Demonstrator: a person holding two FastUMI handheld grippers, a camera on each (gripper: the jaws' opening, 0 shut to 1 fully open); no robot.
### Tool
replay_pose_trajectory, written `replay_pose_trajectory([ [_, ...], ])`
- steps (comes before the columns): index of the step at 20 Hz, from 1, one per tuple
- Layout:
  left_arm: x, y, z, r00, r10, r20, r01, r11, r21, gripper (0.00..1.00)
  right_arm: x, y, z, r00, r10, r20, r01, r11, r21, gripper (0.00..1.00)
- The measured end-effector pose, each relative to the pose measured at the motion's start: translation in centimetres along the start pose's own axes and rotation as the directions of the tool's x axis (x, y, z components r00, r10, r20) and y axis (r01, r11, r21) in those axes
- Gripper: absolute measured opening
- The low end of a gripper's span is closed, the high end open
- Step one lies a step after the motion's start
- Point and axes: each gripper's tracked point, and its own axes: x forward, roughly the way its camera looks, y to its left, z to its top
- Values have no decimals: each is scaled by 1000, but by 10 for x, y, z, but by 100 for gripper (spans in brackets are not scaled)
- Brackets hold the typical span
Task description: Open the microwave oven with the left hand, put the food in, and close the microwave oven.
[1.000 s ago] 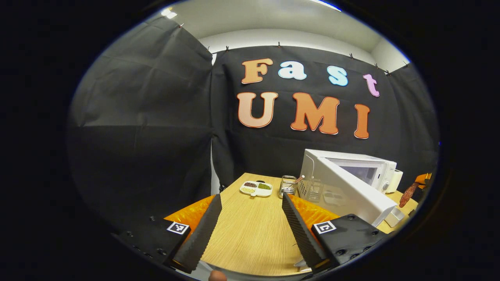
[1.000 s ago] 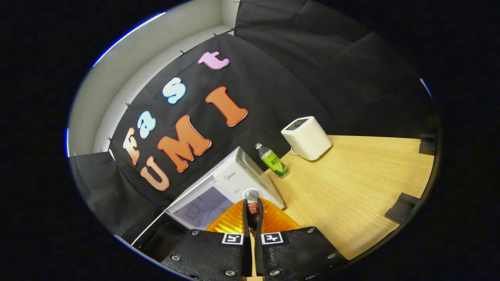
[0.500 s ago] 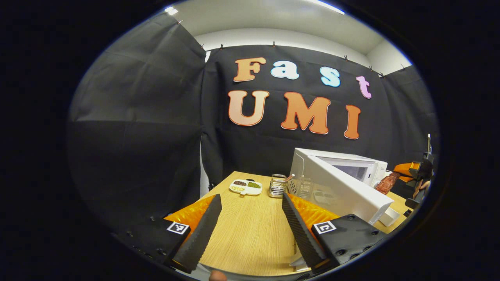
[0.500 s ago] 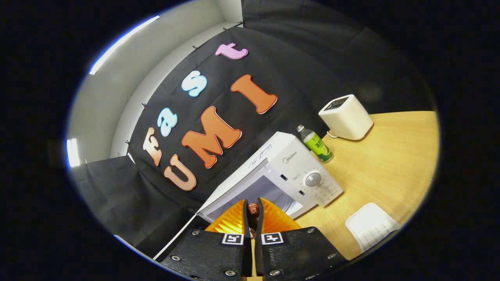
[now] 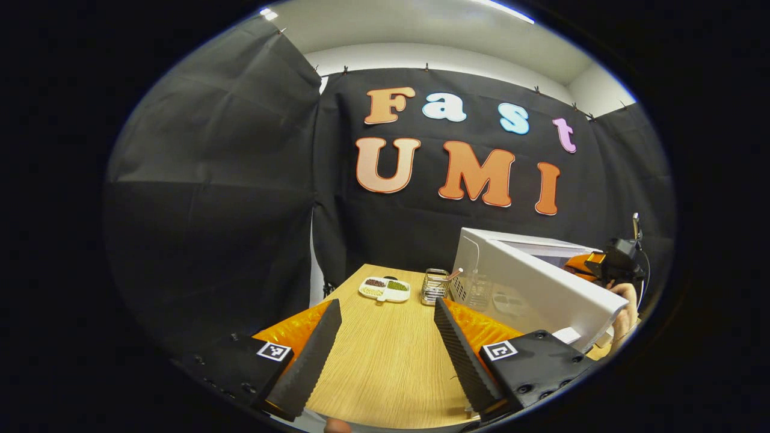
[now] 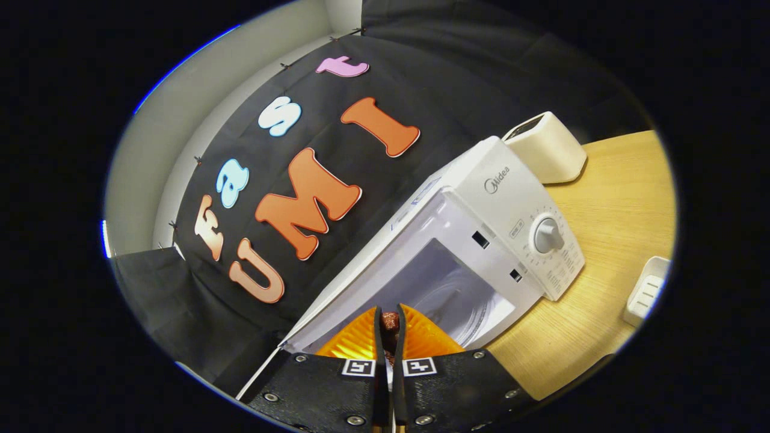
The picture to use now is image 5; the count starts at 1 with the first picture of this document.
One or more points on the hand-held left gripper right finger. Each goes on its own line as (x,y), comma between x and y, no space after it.
(463,355)

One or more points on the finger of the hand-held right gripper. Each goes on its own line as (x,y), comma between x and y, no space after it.
(579,263)

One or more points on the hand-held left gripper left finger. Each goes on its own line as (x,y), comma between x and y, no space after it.
(310,361)

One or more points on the white microwave oven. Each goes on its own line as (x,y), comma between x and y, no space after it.
(541,288)

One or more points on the white divided sauce dish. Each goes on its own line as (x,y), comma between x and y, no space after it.
(385,290)

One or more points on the black backdrop cloth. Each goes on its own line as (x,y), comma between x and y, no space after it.
(240,210)

